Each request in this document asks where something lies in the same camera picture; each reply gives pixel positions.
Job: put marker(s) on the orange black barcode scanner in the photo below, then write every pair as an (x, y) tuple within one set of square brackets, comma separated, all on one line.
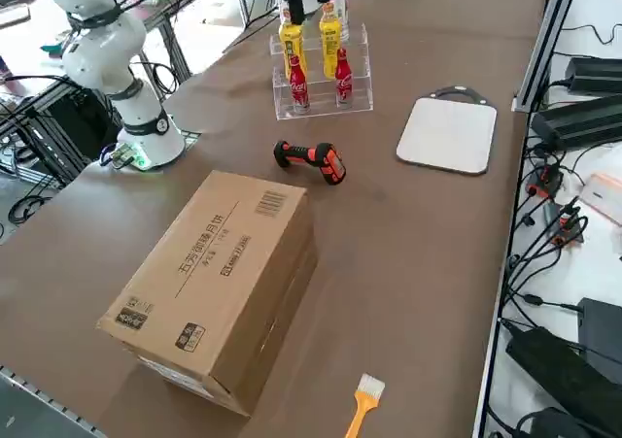
[(311, 158)]

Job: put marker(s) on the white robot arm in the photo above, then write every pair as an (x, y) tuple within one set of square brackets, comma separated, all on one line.
[(102, 54)]

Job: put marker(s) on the brown cardboard box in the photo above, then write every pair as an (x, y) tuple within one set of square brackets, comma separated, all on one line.
[(209, 287)]

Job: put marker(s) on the white bottle pink cap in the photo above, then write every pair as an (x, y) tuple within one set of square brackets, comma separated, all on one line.
[(284, 10), (341, 13)]

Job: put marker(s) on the yellow drink bottle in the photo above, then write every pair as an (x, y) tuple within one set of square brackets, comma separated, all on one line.
[(329, 40), (291, 44)]

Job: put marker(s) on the red cola bottle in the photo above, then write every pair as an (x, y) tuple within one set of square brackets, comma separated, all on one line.
[(343, 76), (299, 83)]

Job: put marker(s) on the clear acrylic tiered shelf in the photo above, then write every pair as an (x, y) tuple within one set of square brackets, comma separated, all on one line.
[(321, 103)]

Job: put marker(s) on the black power adapter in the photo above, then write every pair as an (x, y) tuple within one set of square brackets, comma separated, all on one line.
[(595, 74), (559, 365), (578, 120), (602, 331)]

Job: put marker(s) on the white orange device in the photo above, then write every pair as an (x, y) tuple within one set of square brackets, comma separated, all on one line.
[(602, 195)]

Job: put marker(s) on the aluminium frame post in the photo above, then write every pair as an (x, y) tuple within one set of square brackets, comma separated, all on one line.
[(542, 44)]

